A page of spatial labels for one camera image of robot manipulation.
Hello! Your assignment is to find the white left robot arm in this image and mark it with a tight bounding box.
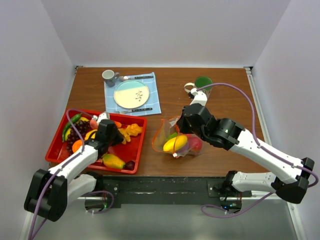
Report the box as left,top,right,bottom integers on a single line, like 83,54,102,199
23,119,124,222

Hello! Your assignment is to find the red plastic tray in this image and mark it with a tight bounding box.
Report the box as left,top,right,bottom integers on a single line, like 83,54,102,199
45,113,147,174

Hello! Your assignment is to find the green starfruit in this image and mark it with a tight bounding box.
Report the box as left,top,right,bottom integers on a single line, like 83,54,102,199
166,132,178,141

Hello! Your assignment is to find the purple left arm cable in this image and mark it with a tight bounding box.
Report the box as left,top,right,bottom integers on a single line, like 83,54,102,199
26,108,115,240

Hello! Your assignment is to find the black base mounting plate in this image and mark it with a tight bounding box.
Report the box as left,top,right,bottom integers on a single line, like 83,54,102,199
94,175,252,209

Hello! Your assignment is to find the orange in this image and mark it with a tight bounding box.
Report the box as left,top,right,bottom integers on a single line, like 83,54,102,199
71,139,83,153

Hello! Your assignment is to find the small grey mug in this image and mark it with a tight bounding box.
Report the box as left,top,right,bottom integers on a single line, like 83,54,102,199
101,69,120,88

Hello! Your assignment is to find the dark purple grape bunch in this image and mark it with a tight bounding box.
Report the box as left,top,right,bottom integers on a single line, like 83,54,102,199
64,117,91,155

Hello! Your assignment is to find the green floral mug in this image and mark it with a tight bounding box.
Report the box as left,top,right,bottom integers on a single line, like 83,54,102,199
184,76,213,98

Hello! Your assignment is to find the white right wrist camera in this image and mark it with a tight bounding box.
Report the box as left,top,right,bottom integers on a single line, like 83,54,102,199
188,88,208,106

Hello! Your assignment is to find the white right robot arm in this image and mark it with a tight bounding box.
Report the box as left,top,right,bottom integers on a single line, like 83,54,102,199
177,103,315,204

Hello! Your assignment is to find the yellow mango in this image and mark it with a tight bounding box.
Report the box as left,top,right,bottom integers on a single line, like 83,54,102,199
162,135,188,153

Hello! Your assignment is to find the yellow bell pepper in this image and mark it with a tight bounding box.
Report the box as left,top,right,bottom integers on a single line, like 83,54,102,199
84,129,97,141

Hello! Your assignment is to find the dark red fig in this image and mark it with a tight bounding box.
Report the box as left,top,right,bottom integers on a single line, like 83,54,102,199
123,161,135,171

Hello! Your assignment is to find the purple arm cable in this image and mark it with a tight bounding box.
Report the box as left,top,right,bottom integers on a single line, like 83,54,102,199
26,108,115,240
194,82,320,219

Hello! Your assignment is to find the metal fork black handle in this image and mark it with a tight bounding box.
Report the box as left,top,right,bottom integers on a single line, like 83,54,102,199
115,107,153,115

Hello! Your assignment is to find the yellow orange papaya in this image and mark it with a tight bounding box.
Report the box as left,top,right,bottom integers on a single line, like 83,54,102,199
102,153,126,170

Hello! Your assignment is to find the metal spoon black handle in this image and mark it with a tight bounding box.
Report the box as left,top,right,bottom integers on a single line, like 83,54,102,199
118,75,154,82

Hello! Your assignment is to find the cream and blue plate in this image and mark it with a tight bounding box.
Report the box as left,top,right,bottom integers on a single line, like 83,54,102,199
113,80,150,109

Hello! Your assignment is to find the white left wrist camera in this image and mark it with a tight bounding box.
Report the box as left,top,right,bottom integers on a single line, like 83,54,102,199
91,111,110,125

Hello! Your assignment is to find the red apple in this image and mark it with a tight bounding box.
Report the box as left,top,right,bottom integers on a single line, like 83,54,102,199
187,134,203,153

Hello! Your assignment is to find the clear zip top bag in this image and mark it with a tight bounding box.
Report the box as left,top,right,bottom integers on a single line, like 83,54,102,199
152,116,204,158

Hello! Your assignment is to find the blue checked cloth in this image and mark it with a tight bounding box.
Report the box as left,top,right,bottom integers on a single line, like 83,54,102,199
103,72,162,116

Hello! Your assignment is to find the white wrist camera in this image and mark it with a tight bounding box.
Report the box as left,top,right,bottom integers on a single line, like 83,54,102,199
188,88,208,106
91,111,110,125

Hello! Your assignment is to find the green chili pepper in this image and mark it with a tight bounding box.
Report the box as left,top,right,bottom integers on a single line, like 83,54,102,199
61,113,82,143

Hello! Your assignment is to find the purple onion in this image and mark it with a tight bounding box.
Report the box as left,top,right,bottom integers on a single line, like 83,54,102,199
177,148,191,157

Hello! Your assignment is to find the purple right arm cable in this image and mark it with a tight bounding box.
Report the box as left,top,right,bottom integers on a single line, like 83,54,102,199
194,82,320,219

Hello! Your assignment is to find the peach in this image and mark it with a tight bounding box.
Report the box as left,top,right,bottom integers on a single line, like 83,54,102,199
89,119,98,130

